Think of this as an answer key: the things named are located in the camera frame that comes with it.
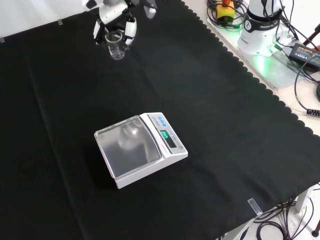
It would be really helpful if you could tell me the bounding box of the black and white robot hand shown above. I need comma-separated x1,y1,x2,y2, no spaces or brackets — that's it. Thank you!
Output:
81,0,158,48

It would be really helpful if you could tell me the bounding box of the small clear glass beaker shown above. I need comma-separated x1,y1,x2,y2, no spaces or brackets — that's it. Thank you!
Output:
104,30,126,61

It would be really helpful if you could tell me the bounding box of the white electronic balance steel pan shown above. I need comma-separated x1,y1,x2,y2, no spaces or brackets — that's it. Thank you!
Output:
93,112,189,190

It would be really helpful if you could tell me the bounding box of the yellow stop button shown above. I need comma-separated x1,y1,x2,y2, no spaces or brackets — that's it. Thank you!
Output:
215,0,236,23

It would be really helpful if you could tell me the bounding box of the black bench cloth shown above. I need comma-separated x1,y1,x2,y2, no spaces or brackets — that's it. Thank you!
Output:
0,0,320,240

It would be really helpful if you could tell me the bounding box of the black power adapter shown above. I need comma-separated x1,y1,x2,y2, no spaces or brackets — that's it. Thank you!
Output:
288,42,320,72

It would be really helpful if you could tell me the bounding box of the black tripod leg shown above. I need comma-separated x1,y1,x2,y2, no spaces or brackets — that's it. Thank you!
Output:
301,23,320,51

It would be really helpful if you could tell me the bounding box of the white bench leg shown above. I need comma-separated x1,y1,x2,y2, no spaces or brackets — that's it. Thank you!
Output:
294,184,316,214

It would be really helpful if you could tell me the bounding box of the green cable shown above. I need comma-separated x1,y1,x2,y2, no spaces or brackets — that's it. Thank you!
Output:
211,14,245,32

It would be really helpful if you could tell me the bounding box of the black adapter cable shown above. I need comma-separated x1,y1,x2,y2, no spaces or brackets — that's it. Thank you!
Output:
293,59,320,117

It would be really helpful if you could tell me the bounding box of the black floor cable bundle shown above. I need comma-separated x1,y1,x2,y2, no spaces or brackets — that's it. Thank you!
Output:
254,192,320,240

